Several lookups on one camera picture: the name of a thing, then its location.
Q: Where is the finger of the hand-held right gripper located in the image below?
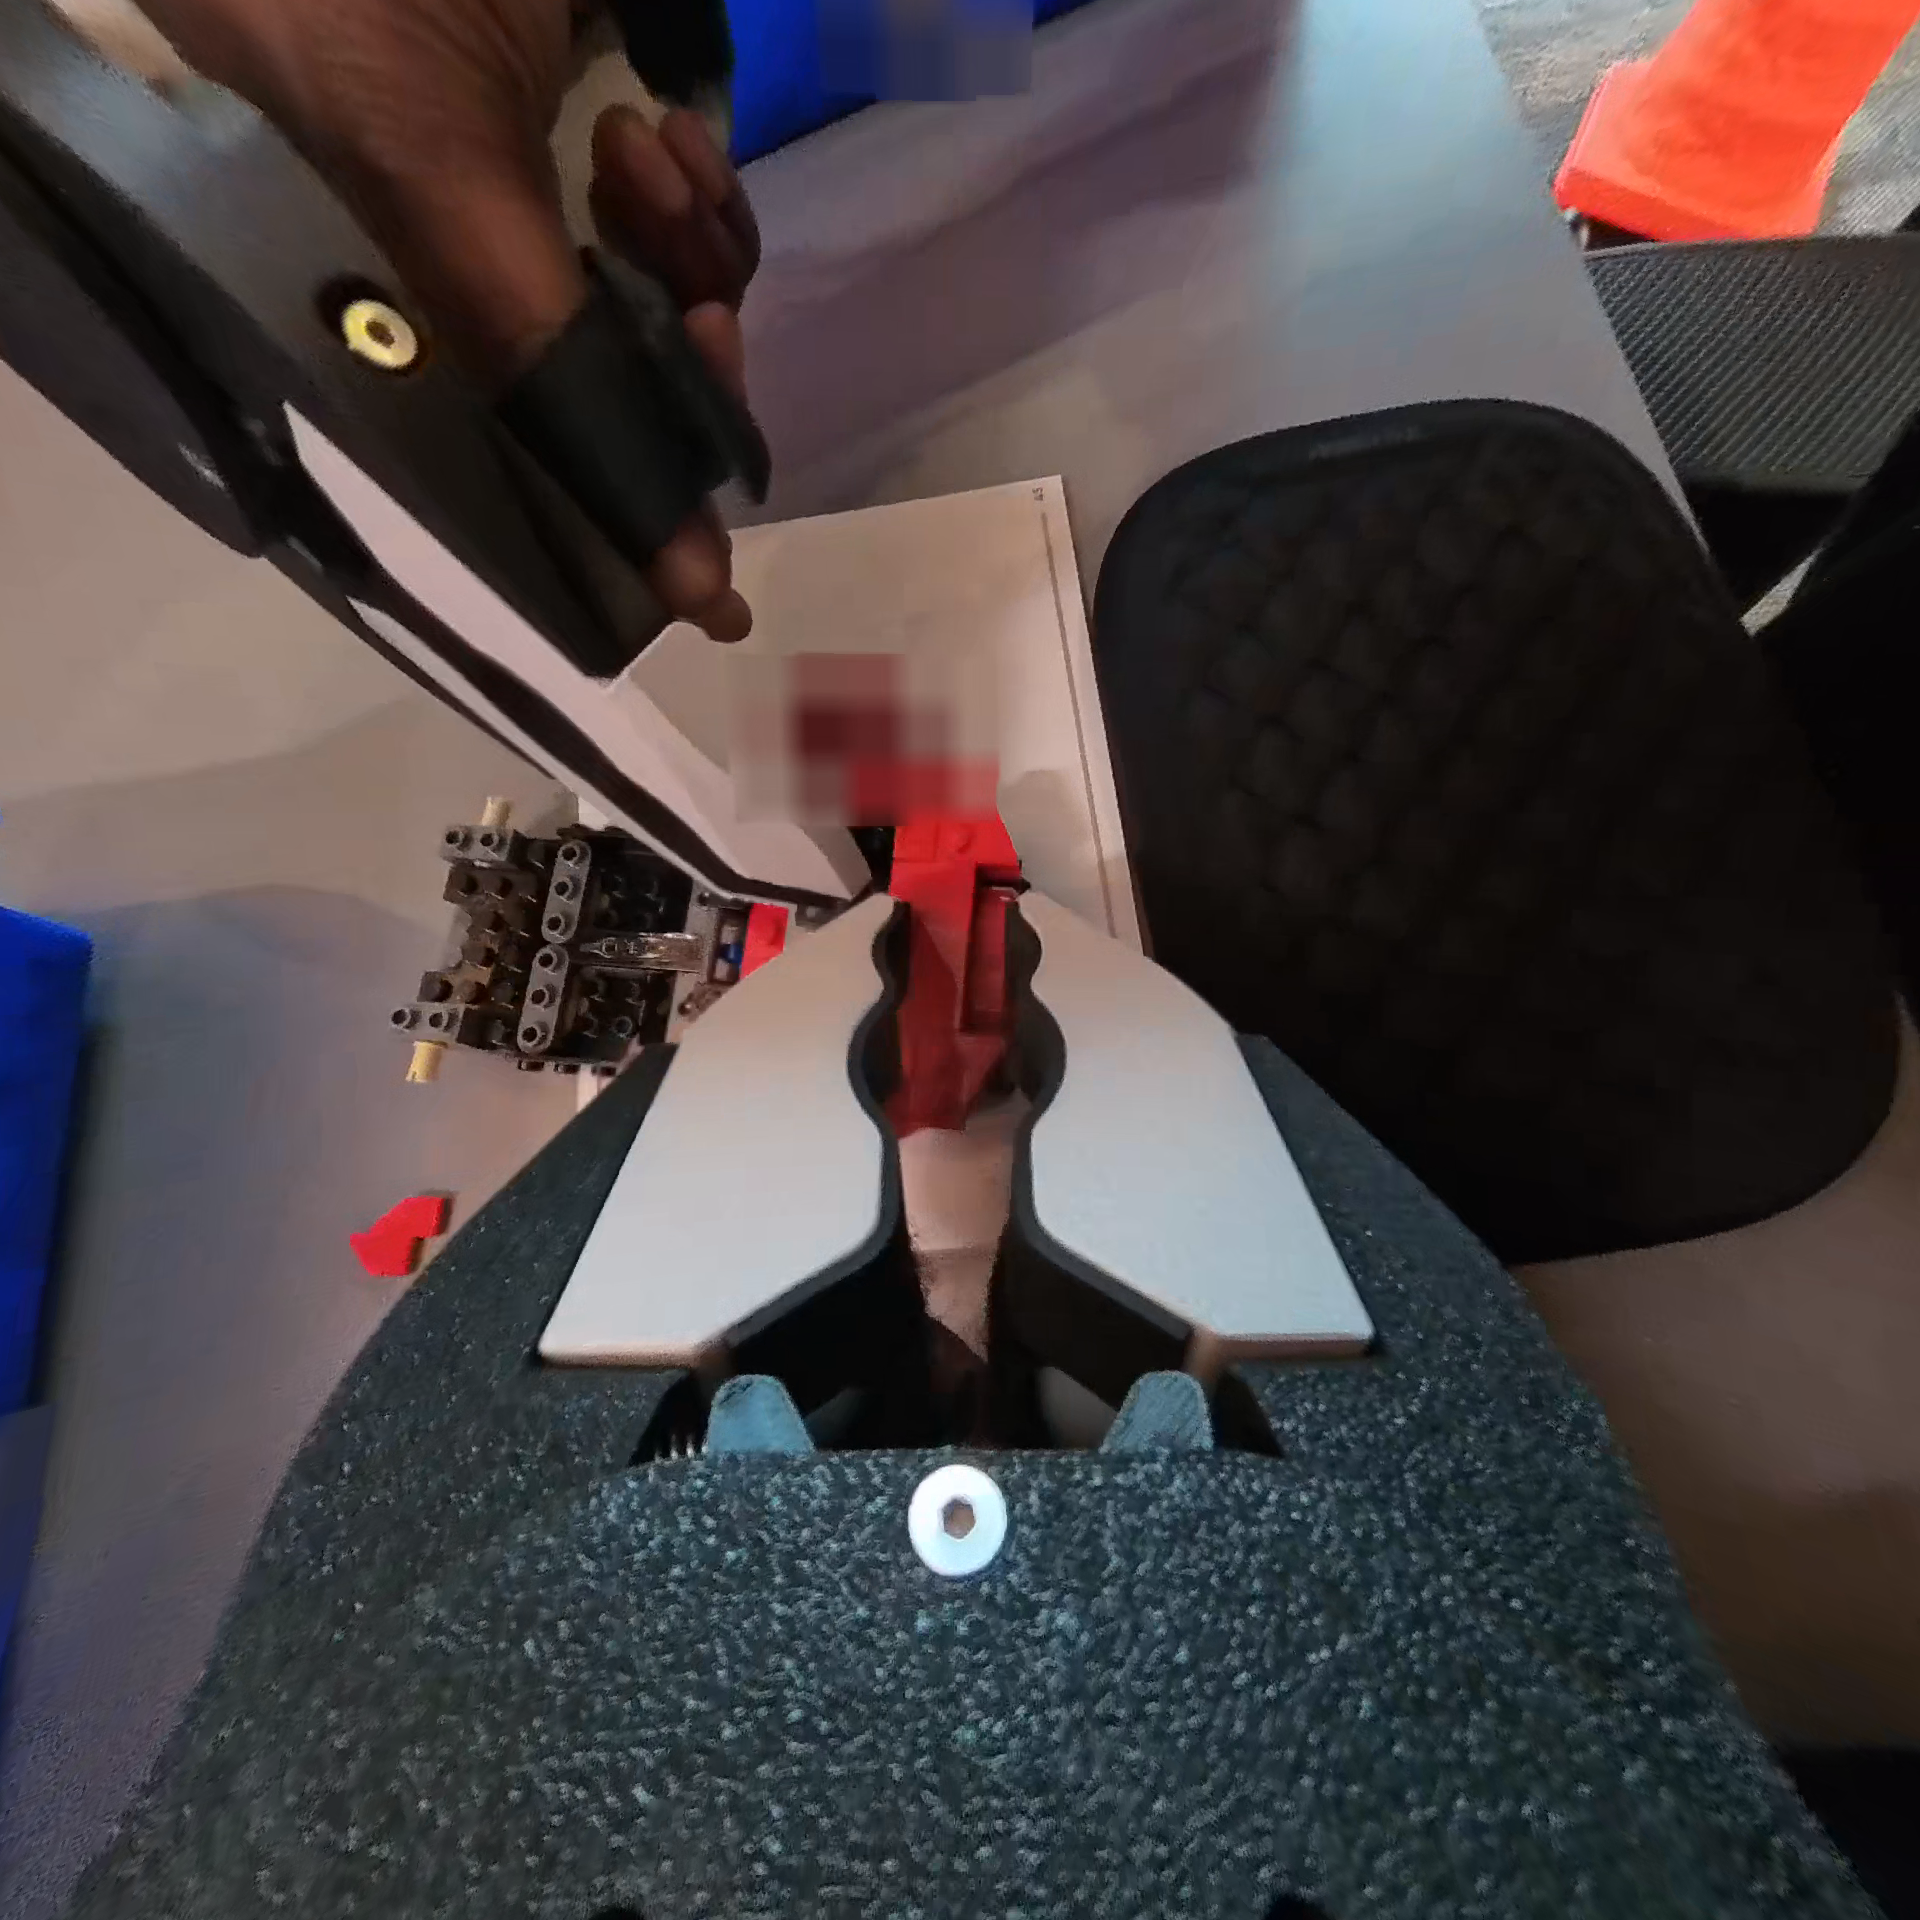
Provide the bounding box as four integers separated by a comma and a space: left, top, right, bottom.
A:
282, 405, 890, 911
267, 528, 841, 913

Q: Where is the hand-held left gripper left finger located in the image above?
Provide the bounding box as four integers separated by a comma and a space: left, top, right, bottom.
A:
534, 896, 951, 1423

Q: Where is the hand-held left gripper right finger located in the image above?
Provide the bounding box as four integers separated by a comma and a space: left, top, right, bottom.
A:
991, 894, 1375, 1431

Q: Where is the blue plastic bin with divider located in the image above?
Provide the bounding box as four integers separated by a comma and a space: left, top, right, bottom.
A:
727, 0, 902, 167

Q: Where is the angled red lego piece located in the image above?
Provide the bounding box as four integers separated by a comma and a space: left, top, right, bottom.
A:
349, 1190, 455, 1280

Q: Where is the person's right hand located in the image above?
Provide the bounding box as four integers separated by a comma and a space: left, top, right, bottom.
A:
142, 0, 770, 646

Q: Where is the black honeycomb seat cushion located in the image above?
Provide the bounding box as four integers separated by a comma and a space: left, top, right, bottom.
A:
1093, 398, 1905, 1273

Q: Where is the white instruction booklet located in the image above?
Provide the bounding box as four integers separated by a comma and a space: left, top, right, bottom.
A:
577, 478, 1154, 1248

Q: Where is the black mesh chair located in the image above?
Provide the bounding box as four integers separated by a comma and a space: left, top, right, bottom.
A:
1582, 230, 1920, 518

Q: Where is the orange traffic cone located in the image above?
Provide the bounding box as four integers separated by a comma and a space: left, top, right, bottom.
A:
1551, 0, 1905, 245

